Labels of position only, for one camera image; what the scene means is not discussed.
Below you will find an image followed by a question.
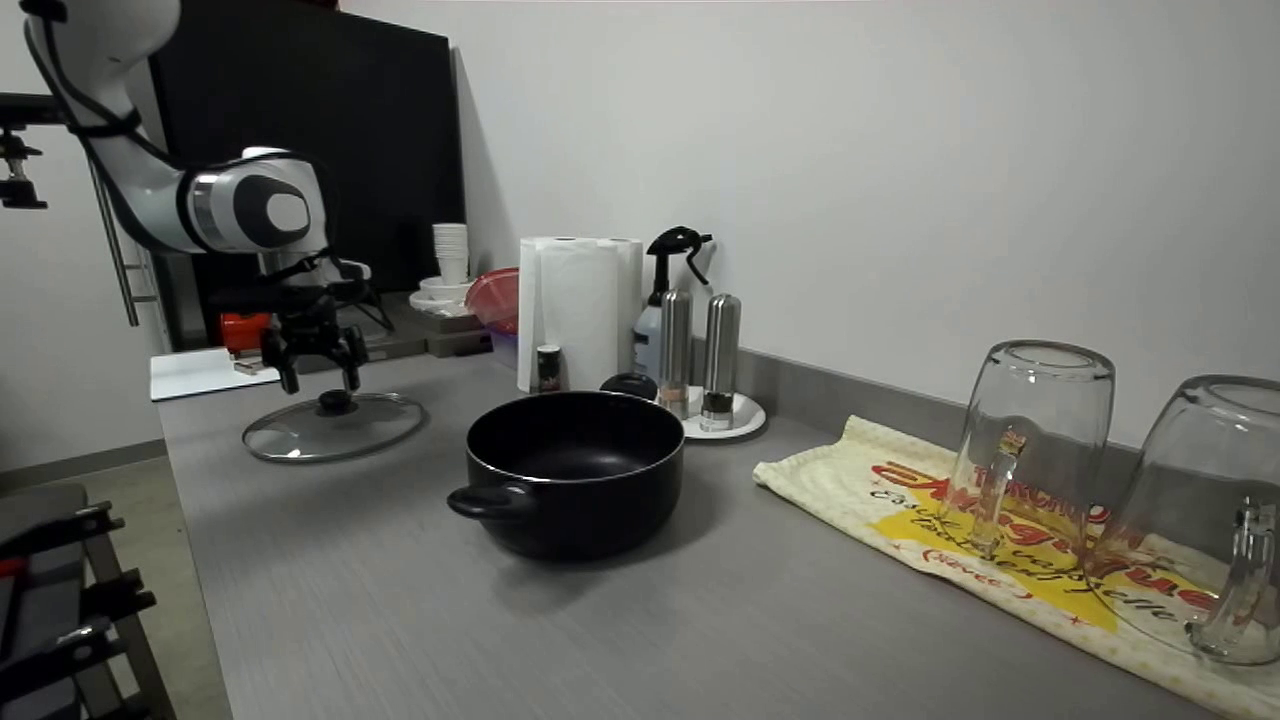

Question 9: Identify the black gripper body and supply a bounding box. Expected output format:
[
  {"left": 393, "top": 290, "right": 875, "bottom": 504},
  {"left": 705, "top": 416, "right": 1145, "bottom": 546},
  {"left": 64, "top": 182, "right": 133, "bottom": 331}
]
[{"left": 259, "top": 257, "right": 369, "bottom": 369}]

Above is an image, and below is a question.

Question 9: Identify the clear glass pot lid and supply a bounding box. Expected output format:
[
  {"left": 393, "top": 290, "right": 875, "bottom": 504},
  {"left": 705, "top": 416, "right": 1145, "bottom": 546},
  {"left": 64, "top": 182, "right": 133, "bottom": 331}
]
[{"left": 238, "top": 387, "right": 429, "bottom": 466}]

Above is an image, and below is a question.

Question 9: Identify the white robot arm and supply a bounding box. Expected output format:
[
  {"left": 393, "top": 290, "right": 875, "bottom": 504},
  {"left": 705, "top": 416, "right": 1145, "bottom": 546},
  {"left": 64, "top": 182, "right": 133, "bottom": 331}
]
[{"left": 19, "top": 0, "right": 369, "bottom": 394}]

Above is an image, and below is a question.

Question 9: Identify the black cooking pot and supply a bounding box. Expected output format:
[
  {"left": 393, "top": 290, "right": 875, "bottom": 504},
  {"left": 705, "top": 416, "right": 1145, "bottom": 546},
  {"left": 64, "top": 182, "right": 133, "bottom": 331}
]
[{"left": 449, "top": 394, "right": 684, "bottom": 559}]

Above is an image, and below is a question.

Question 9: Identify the small dark spice jar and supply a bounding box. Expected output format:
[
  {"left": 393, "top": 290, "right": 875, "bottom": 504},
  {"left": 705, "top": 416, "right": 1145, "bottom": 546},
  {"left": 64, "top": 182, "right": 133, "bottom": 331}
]
[{"left": 537, "top": 343, "right": 562, "bottom": 394}]

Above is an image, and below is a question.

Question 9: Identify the black panel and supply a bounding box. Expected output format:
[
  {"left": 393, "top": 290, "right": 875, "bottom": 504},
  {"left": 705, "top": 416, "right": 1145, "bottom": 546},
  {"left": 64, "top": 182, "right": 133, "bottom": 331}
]
[{"left": 149, "top": 0, "right": 463, "bottom": 331}]

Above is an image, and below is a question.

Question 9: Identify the white paper towel roll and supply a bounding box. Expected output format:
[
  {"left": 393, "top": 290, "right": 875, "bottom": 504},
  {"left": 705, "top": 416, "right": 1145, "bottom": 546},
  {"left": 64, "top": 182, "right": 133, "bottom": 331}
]
[{"left": 515, "top": 235, "right": 639, "bottom": 394}]

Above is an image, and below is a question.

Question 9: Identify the steel pepper grinder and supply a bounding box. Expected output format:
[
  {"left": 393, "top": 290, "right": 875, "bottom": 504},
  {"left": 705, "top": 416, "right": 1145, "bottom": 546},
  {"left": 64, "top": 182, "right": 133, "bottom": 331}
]
[{"left": 705, "top": 291, "right": 739, "bottom": 416}]

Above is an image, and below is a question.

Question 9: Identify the white round saucer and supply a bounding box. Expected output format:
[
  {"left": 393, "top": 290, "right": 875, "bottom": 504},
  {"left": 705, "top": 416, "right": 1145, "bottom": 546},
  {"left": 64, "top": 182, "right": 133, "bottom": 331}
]
[{"left": 684, "top": 384, "right": 766, "bottom": 445}]

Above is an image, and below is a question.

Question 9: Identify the printed cream dish towel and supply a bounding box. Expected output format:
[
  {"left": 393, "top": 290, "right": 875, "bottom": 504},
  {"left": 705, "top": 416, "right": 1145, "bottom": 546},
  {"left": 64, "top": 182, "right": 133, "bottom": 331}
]
[{"left": 756, "top": 416, "right": 1280, "bottom": 720}]

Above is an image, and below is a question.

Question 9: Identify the upturned large clear glass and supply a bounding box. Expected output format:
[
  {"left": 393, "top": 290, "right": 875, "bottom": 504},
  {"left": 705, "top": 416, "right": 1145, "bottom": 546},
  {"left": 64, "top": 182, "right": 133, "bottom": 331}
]
[{"left": 1102, "top": 378, "right": 1280, "bottom": 630}]

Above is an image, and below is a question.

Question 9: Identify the black camera on stand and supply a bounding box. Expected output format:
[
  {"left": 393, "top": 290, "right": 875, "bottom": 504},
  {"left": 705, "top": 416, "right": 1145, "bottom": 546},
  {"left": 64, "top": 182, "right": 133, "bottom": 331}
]
[{"left": 0, "top": 92, "right": 64, "bottom": 210}]

